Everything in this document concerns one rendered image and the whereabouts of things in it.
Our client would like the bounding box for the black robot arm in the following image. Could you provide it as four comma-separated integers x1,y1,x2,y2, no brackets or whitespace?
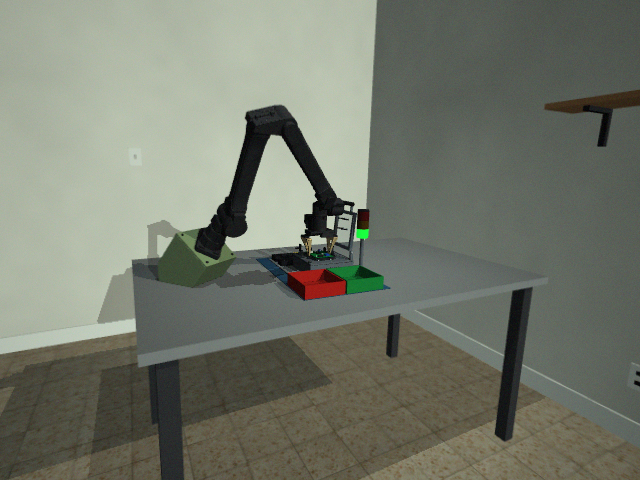
194,105,345,260

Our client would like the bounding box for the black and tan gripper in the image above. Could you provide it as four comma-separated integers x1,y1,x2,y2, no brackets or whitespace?
301,216,338,256

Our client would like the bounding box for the green bin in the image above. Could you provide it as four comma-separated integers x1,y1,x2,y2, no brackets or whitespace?
326,265,384,294

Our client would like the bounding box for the red open box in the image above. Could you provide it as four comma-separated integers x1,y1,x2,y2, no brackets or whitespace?
287,269,346,300

